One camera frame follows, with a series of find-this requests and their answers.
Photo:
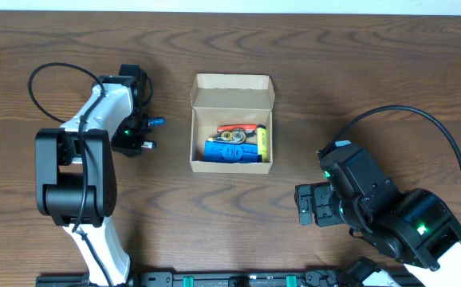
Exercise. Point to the cardboard box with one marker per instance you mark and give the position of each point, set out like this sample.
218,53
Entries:
224,99

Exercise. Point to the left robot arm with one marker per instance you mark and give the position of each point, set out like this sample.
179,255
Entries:
75,176

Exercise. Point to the blue plastic block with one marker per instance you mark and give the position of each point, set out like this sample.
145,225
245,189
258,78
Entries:
231,153

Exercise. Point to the black whiteboard marker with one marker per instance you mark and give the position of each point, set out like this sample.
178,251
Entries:
149,145

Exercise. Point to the yellow highlighter pen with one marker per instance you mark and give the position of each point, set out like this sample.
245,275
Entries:
262,143

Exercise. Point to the blue whiteboard marker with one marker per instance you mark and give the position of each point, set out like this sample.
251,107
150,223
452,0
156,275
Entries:
156,121

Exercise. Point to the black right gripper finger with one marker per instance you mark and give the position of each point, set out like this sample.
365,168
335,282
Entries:
303,191
305,213

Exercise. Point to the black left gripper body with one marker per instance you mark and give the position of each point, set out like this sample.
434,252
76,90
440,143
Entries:
131,140

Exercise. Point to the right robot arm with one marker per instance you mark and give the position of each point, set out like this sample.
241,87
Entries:
415,228

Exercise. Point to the correction tape dispenser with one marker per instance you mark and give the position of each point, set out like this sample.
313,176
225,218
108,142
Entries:
236,136

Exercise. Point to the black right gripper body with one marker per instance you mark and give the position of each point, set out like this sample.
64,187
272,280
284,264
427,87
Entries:
319,203

